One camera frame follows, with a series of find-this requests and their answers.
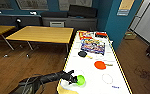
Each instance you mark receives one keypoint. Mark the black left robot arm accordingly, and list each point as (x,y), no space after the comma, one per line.
(34,85)

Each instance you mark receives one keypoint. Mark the yellow air hockey table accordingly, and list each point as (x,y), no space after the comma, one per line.
(97,76)

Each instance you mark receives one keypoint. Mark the red air hockey striker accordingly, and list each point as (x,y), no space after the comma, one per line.
(100,65)

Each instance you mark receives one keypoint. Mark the colourful snack packets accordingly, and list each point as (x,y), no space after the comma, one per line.
(93,47)

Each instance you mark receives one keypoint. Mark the orange red snack bag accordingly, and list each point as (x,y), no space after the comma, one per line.
(85,35)

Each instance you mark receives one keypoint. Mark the black and red box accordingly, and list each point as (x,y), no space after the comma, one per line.
(101,34)

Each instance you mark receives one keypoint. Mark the dark sofa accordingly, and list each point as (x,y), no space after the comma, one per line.
(74,23)

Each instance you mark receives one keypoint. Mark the white rectangular sign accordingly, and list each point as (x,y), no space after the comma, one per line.
(57,24)

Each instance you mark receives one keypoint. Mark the interior glass window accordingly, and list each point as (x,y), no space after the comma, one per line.
(32,4)
(76,4)
(2,4)

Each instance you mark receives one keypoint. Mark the woven brown basket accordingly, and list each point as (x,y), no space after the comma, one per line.
(130,35)

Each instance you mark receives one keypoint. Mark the dark low bench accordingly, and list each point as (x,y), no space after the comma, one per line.
(11,21)

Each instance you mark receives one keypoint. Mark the yellow wall poster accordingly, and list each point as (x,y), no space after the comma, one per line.
(125,7)

